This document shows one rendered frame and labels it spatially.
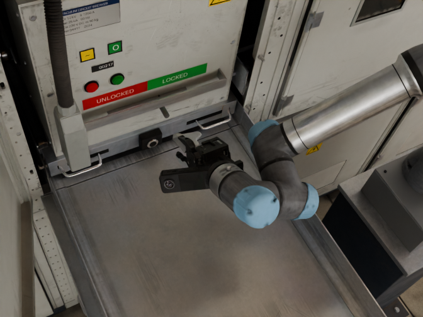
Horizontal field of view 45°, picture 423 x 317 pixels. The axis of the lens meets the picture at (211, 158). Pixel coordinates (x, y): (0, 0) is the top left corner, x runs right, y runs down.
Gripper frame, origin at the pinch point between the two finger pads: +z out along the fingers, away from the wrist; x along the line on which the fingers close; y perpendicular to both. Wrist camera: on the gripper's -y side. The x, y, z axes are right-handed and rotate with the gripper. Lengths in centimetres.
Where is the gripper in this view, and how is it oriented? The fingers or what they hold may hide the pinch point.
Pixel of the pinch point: (175, 146)
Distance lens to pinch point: 121.4
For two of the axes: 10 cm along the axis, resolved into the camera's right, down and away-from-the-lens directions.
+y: 8.8, -3.3, 3.5
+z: -4.6, -3.8, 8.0
